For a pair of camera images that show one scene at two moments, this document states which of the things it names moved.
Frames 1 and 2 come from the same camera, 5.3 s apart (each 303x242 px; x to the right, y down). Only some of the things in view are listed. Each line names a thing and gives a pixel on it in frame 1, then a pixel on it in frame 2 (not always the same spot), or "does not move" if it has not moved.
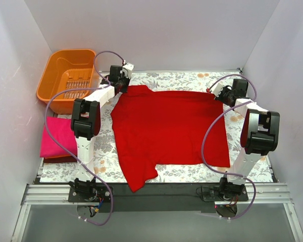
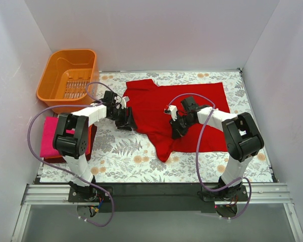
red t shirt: [151, 127] does not move
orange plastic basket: [69, 74] does not move
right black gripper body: [223, 93] → [179, 125]
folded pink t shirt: [61, 129] does not move
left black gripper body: [122, 84] → [126, 118]
